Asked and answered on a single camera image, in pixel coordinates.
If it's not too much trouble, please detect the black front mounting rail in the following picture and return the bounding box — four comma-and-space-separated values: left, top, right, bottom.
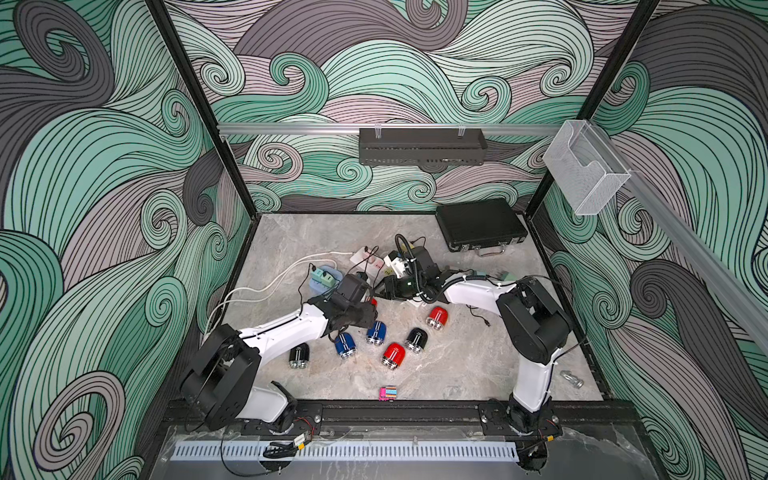
161, 398, 646, 438

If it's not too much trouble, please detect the green charger on blue socket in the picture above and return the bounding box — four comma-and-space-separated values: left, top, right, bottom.
310, 268, 337, 289

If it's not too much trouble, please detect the red shaver front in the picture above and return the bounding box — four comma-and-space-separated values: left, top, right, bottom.
381, 342, 406, 370

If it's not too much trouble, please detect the white power cable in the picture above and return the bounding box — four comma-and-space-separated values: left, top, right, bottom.
202, 249, 355, 340

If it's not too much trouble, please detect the white slotted cable duct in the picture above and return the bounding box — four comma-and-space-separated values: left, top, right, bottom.
170, 440, 519, 463

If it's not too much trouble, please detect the aluminium wall rail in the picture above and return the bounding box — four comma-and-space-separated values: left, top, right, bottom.
218, 122, 561, 136

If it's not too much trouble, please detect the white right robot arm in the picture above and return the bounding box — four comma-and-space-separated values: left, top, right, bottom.
376, 247, 574, 414

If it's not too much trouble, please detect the blue round power socket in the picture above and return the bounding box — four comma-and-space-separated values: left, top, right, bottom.
309, 266, 343, 295

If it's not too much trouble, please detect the black shaver right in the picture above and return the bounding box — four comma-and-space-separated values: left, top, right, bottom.
404, 327, 428, 354

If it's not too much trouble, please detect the light green USB charger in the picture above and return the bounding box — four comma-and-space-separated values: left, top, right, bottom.
499, 272, 518, 283

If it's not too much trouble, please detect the black wall shelf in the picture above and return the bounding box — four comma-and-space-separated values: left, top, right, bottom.
358, 129, 488, 172

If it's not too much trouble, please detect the clear acrylic wall holder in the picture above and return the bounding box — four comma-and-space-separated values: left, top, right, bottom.
543, 120, 631, 216

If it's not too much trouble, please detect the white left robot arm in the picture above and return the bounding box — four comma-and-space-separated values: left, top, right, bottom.
180, 274, 377, 433

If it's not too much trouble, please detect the white long power strip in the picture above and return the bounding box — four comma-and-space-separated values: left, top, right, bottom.
349, 246, 394, 286

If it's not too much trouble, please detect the pink striped small box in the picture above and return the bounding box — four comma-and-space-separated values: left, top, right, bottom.
378, 386, 398, 402

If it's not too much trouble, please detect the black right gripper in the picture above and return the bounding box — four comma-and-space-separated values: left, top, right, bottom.
370, 276, 425, 300

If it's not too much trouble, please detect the black briefcase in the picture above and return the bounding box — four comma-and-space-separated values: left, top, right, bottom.
435, 199, 528, 257

